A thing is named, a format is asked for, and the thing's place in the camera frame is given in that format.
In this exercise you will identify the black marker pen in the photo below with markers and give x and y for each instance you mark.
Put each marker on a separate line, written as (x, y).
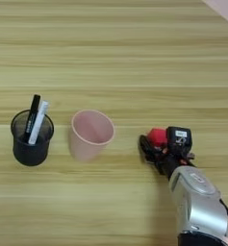
(32, 112)

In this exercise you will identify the red block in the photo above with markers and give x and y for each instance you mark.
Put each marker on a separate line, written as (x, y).
(156, 137)

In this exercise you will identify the black mesh pen holder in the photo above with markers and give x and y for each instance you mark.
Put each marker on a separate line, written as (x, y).
(30, 153)

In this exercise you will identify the white marker pen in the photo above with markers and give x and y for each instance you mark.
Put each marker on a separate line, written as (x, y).
(40, 118)

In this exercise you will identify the pink plastic cup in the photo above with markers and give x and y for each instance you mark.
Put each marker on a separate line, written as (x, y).
(86, 144)

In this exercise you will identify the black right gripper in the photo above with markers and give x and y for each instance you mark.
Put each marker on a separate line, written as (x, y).
(170, 161)

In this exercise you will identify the black box with white label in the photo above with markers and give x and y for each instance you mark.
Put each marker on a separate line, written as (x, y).
(179, 137)

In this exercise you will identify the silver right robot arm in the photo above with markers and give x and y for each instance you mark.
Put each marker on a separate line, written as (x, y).
(198, 205)

